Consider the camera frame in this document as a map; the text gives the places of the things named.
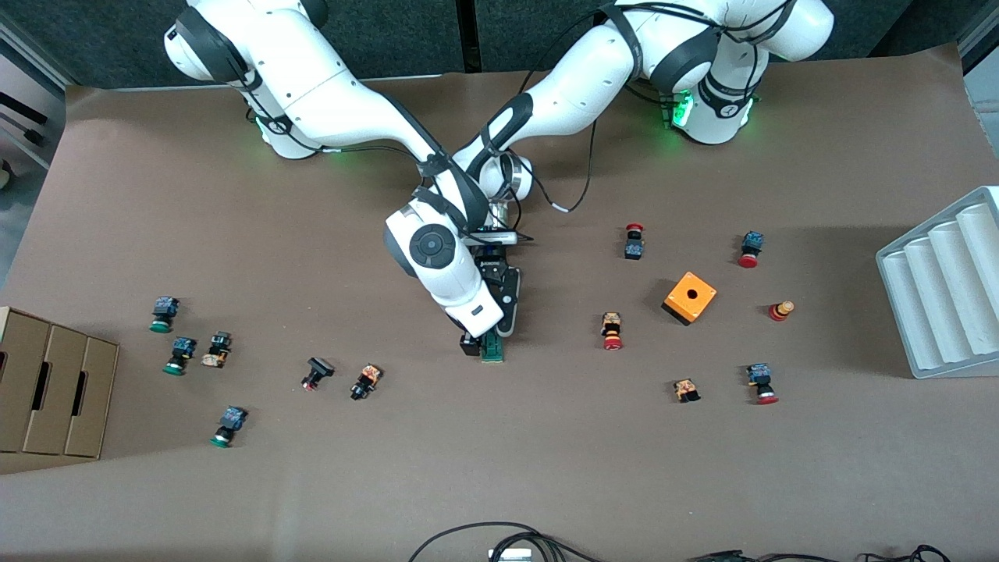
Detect black selector switch orange block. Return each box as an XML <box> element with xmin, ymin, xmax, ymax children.
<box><xmin>350</xmin><ymin>363</ymin><xmax>384</xmax><ymax>402</ymax></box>

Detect white side cabinet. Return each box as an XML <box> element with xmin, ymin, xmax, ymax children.
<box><xmin>0</xmin><ymin>20</ymin><xmax>67</xmax><ymax>169</ymax></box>

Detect thin black cable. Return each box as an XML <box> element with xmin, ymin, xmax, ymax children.
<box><xmin>857</xmin><ymin>544</ymin><xmax>955</xmax><ymax>562</ymax></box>
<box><xmin>685</xmin><ymin>550</ymin><xmax>844</xmax><ymax>562</ymax></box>

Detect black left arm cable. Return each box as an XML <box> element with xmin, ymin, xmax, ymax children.
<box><xmin>535</xmin><ymin>117</ymin><xmax>598</xmax><ymax>214</ymax></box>

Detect brown paper table cover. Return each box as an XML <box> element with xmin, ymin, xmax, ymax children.
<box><xmin>0</xmin><ymin>43</ymin><xmax>999</xmax><ymax>562</ymax></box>

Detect black cable bundle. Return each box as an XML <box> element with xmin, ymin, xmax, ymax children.
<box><xmin>408</xmin><ymin>521</ymin><xmax>602</xmax><ymax>562</ymax></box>

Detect beige black switch block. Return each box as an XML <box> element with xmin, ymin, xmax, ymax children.
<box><xmin>201</xmin><ymin>331</ymin><xmax>233</xmax><ymax>369</ymax></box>

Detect orange button enclosure box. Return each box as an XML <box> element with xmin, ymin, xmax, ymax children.
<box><xmin>662</xmin><ymin>271</ymin><xmax>718</xmax><ymax>326</ymax></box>

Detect grey ribbed plastic tray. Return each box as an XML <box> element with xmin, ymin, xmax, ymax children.
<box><xmin>875</xmin><ymin>185</ymin><xmax>999</xmax><ymax>380</ymax></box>

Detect brown cardboard box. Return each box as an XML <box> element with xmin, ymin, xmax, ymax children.
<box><xmin>0</xmin><ymin>306</ymin><xmax>52</xmax><ymax>454</ymax></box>
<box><xmin>22</xmin><ymin>322</ymin><xmax>85</xmax><ymax>457</ymax></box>
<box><xmin>65</xmin><ymin>336</ymin><xmax>120</xmax><ymax>460</ymax></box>

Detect green mushroom push button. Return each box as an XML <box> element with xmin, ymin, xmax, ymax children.
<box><xmin>150</xmin><ymin>295</ymin><xmax>180</xmax><ymax>334</ymax></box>
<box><xmin>162</xmin><ymin>336</ymin><xmax>197</xmax><ymax>377</ymax></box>
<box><xmin>209</xmin><ymin>405</ymin><xmax>249</xmax><ymax>449</ymax></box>

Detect grey metal cabinet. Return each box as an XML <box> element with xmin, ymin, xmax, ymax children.
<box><xmin>958</xmin><ymin>12</ymin><xmax>999</xmax><ymax>110</ymax></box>

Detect black square head button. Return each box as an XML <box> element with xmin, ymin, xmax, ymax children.
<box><xmin>300</xmin><ymin>357</ymin><xmax>336</xmax><ymax>392</ymax></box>

